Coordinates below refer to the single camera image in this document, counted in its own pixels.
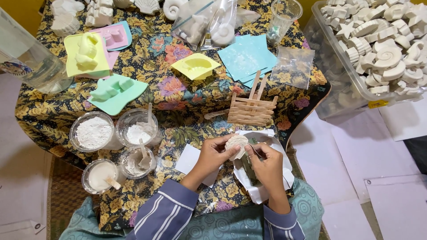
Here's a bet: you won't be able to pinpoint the person's right hand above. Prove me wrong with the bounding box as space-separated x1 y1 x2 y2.
244 142 285 198

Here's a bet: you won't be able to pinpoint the person's left hand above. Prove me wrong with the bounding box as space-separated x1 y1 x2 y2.
194 133 242 179

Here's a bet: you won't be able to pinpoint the thin metal scraper tool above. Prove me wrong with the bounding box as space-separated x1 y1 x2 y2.
248 143 265 159

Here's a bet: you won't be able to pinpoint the white plaster scallop shell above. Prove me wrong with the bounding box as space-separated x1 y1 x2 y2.
225 135 249 161

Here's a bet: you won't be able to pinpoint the dark green packet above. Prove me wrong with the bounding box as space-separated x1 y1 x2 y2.
240 137 262 187

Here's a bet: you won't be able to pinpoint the flat white paper sheet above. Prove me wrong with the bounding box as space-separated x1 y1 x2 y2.
175 143 221 188

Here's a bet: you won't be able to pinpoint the crumpled white paper sheet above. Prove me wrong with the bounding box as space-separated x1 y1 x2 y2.
232 129 295 204

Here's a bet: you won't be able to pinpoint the wooden stick spoon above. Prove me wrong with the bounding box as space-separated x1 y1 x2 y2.
204 109 231 120

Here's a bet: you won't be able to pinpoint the wooden ice-cream stick basket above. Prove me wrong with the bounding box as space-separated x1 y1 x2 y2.
228 70 279 127

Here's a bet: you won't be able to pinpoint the person's teal patterned lap clothing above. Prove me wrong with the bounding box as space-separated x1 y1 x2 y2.
59 177 325 240

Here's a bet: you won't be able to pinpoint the floral patterned tablecloth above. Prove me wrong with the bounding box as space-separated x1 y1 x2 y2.
15 0 331 232

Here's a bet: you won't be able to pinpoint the clear cup with grey plaster mix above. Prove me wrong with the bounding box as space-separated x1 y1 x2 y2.
120 138 157 180

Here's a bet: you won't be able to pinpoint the clear cup with powder and spoon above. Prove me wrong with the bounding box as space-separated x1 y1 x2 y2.
115 103 160 148

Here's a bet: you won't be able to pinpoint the yellow shell mold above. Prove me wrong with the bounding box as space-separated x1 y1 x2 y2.
170 53 222 81

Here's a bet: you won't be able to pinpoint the clear plastic storage bin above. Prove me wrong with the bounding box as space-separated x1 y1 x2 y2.
303 0 427 121

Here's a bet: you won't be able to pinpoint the light blue paper sheets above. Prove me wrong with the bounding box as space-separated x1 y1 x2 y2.
217 34 278 88

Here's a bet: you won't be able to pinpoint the small clear plastic bag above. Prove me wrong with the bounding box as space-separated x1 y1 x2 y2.
270 46 315 90

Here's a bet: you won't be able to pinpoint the green plastic mold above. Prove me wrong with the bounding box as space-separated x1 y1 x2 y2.
87 74 149 116

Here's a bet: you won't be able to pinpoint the clear cup of liquid plaster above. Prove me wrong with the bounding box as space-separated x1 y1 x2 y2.
81 159 123 195

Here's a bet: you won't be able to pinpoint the clear cup of white powder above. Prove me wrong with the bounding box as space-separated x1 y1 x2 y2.
69 111 117 153

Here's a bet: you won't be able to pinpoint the zip bag with plaster figures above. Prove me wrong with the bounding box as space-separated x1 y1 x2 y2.
170 0 238 51

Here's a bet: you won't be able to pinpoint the crumpled clear plastic bag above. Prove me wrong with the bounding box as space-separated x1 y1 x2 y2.
235 7 261 29

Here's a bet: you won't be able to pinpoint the woven straw mat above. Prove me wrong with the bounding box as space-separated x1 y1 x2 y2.
46 156 101 240

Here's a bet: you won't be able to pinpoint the tall clear plastic cup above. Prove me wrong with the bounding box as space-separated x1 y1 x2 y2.
266 0 304 47

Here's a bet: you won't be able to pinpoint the blue plastic mold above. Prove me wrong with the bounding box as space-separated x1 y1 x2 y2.
106 20 133 51

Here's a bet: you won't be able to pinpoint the white plaster nautilus figure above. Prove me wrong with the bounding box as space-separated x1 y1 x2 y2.
163 0 189 21

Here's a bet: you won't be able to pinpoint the pink plastic mold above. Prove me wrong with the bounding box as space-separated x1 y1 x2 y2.
89 24 129 70

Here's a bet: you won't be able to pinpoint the yellow seahorse mold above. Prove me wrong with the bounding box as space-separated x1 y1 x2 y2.
64 32 111 78

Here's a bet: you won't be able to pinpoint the white plaster fan shell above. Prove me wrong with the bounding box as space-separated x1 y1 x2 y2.
134 0 161 16

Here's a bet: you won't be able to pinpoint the heap of white plaster figures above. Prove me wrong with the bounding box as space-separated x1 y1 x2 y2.
320 0 427 95

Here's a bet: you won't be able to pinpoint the white plaster castle figure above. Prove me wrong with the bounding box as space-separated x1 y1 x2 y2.
85 0 114 28

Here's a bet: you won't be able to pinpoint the white plaster ribbed shell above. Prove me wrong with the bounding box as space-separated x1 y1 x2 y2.
50 13 81 37

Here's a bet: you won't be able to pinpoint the large clear water container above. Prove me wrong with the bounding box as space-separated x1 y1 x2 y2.
0 7 74 94

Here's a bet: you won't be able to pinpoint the white plaster fish figure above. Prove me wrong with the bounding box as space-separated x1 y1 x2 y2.
50 0 86 17

